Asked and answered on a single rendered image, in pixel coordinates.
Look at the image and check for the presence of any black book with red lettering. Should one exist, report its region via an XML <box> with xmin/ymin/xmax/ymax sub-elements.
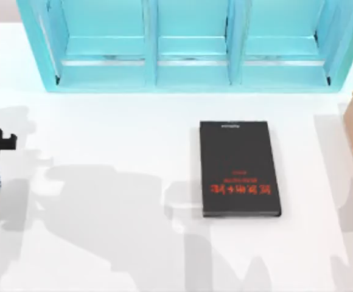
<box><xmin>199</xmin><ymin>120</ymin><xmax>282</xmax><ymax>218</ymax></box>

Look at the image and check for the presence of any light blue rack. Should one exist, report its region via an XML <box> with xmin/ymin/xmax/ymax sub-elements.
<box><xmin>15</xmin><ymin>0</ymin><xmax>353</xmax><ymax>94</ymax></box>

